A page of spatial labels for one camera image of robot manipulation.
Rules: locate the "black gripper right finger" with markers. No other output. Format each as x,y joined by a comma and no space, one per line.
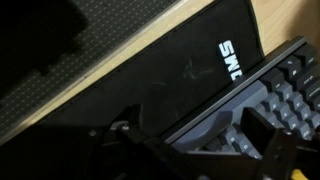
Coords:
257,129

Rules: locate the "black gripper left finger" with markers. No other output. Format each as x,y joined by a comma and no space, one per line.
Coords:
130,118

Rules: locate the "black desk mat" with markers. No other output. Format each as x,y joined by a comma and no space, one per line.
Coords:
171,78

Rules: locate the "black perforated breadboard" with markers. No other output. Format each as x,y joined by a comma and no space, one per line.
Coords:
47,44

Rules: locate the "grey mechanical keyboard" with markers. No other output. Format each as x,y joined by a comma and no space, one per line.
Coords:
285,91

